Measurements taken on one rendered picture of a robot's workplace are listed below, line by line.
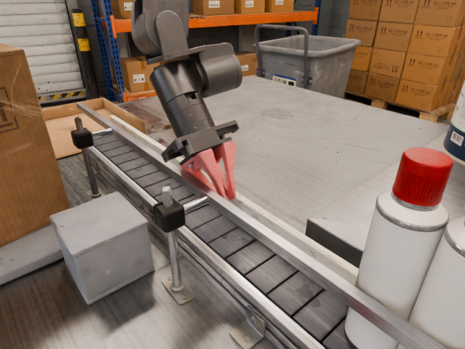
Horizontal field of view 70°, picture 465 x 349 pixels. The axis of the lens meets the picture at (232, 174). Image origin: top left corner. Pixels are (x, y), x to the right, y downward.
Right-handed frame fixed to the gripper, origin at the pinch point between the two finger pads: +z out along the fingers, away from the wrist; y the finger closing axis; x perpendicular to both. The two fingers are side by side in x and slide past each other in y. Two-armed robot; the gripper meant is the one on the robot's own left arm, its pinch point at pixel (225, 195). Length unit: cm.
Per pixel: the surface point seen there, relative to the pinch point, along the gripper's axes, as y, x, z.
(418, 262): -1.2, -23.7, 10.8
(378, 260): -2.2, -21.2, 10.0
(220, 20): 228, 229, -179
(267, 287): -3.5, -5.5, 11.9
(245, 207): 2.8, 1.1, 2.8
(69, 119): 0, 65, -42
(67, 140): -6, 53, -31
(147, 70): 141, 274, -158
